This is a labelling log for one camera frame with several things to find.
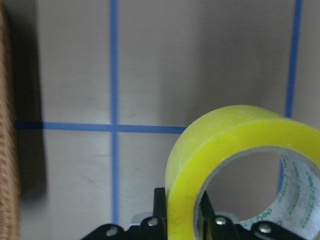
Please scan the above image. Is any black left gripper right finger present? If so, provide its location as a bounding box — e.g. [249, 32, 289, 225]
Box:
[199, 192, 303, 240]

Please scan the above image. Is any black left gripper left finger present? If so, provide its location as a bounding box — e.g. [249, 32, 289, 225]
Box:
[84, 187, 167, 240]

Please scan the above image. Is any yellow tape roll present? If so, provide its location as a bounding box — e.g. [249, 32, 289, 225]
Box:
[165, 105, 320, 240]

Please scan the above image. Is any brown wicker basket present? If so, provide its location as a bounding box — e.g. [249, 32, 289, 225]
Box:
[0, 3, 20, 240]

